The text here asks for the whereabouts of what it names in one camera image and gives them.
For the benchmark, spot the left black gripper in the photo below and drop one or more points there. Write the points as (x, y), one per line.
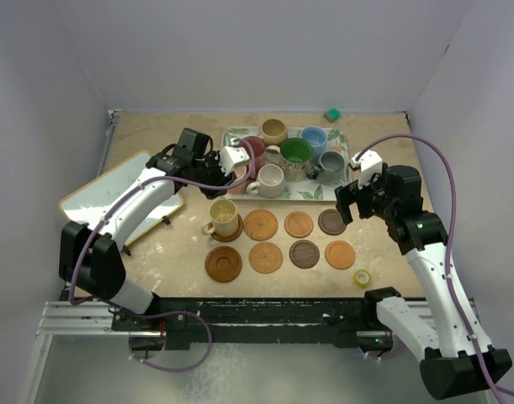
(221, 179)

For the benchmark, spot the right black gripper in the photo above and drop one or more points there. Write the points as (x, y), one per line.
(351, 194)

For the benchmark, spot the dark wood coaster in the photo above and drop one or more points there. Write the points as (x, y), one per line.
(331, 223)

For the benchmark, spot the yellow mug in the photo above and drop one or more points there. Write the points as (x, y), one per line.
(223, 218)

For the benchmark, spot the floral serving tray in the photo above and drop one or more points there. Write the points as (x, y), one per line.
(308, 189)

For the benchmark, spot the light wood round coaster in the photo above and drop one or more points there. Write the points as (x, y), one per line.
(298, 224)

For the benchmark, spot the dark walnut round coaster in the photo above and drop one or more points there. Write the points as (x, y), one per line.
(304, 254)

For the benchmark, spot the brown ringed wooden saucer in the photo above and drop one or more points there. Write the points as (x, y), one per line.
(234, 235)

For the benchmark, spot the woven rattan coaster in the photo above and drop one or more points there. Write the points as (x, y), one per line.
(265, 257)
(260, 224)

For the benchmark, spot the large brown ringed saucer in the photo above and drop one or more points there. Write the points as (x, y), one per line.
(223, 264)

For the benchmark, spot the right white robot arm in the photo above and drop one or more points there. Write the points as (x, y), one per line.
(455, 355)

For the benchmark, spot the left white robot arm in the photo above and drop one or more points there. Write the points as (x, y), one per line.
(90, 253)

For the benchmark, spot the grey cup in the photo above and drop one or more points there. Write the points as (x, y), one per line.
(332, 167)

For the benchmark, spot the light blue cup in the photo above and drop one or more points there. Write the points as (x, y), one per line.
(317, 138)

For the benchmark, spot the tan wooden cup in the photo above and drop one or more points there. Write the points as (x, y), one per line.
(273, 132)

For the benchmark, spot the red pink mug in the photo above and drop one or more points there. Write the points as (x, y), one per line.
(258, 147)

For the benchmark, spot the green floral mug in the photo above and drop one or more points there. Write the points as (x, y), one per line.
(293, 158)

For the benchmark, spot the white beige mug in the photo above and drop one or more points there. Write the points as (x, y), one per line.
(269, 184)

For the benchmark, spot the green eraser block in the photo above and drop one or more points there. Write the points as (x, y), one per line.
(332, 115)

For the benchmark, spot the yellow tape roll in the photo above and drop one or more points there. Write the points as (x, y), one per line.
(362, 278)

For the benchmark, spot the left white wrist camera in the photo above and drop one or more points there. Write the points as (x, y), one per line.
(232, 157)

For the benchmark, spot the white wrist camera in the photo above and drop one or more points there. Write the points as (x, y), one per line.
(232, 157)
(368, 164)

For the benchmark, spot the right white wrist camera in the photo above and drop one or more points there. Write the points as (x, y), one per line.
(368, 164)

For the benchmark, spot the small whiteboard wooden frame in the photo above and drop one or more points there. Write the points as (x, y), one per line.
(88, 203)

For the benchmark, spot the black aluminium base frame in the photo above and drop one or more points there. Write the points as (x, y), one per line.
(339, 322)

